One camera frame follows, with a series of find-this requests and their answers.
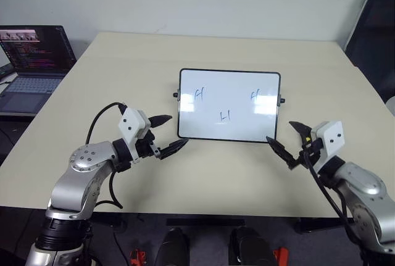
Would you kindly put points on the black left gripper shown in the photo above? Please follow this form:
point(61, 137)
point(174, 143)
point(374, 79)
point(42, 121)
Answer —
point(145, 147)

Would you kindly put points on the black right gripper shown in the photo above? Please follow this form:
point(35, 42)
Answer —
point(311, 149)

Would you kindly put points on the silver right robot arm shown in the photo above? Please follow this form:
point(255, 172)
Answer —
point(361, 181)

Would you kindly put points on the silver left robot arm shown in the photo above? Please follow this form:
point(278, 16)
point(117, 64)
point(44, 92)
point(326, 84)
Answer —
point(83, 158)

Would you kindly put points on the black-framed tabletop whiteboard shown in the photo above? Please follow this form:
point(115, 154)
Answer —
point(228, 93)

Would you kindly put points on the dark rounded shape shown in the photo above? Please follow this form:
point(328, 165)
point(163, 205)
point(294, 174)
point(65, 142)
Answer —
point(250, 247)
point(172, 247)

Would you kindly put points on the red plastic piece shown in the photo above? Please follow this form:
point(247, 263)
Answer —
point(137, 256)
point(281, 256)

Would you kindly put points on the black office chair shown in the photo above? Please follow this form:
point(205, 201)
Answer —
point(375, 40)

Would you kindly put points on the open grey laptop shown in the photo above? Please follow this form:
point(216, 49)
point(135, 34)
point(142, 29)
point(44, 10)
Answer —
point(31, 88)

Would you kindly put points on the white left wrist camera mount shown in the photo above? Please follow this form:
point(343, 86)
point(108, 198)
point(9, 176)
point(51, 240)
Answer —
point(129, 122)

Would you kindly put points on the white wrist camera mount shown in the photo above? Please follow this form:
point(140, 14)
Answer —
point(331, 136)
point(129, 122)

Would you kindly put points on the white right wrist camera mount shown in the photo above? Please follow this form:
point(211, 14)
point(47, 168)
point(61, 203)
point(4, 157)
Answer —
point(331, 136)

